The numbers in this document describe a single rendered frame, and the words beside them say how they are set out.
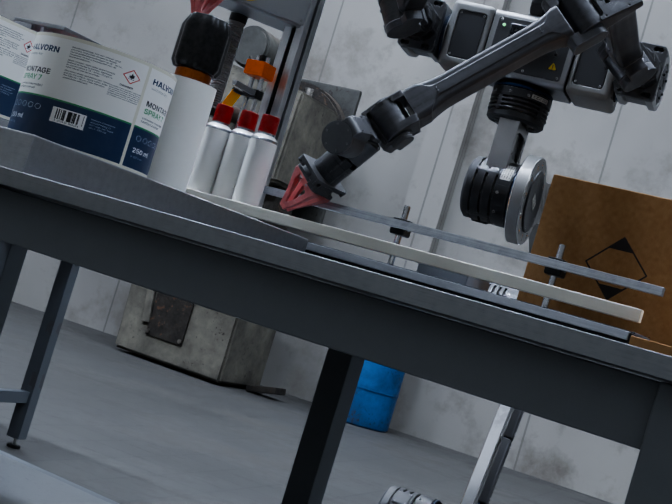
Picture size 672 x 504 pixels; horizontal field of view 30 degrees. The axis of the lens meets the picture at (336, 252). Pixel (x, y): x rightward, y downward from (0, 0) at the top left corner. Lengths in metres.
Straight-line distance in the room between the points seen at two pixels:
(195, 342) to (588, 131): 3.32
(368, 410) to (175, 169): 7.06
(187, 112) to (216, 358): 6.89
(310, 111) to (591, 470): 3.29
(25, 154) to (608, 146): 8.23
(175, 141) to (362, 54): 8.21
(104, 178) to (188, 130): 0.40
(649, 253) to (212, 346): 6.91
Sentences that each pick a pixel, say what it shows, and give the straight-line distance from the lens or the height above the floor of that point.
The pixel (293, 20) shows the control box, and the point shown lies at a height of 1.29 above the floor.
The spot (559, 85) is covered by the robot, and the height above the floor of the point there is 1.38.
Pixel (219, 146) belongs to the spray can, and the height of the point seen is 1.01.
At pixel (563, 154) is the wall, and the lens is 9.62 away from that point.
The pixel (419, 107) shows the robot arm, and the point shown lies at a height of 1.15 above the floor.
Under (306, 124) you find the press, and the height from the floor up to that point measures 1.96.
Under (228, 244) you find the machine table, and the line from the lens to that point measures 1.26.
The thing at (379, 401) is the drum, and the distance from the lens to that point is 9.02.
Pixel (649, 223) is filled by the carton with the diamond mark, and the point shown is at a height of 1.07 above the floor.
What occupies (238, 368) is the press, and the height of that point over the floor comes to 0.15.
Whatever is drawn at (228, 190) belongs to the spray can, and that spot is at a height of 0.93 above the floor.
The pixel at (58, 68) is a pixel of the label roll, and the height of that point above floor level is 0.98.
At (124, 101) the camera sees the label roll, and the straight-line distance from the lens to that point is 1.69.
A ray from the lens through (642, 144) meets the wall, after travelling 9.57.
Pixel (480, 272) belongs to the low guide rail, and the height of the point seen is 0.91.
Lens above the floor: 0.79
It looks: 2 degrees up
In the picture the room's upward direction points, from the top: 17 degrees clockwise
